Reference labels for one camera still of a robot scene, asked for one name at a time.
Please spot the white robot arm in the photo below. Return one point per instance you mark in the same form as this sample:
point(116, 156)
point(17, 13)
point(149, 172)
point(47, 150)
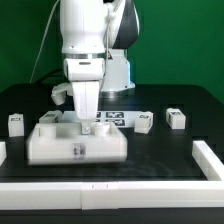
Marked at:
point(95, 36)

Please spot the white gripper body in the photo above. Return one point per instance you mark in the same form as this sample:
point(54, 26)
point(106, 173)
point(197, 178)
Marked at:
point(85, 76)

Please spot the white square tabletop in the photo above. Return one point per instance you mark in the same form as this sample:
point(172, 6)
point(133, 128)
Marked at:
point(64, 143)

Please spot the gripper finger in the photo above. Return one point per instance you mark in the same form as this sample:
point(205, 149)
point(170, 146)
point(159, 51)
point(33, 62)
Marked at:
point(86, 127)

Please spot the white U-shaped fence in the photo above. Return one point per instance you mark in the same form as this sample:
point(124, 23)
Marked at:
point(122, 194)

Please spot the white sheet with tags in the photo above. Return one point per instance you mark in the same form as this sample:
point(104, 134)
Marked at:
point(123, 119)

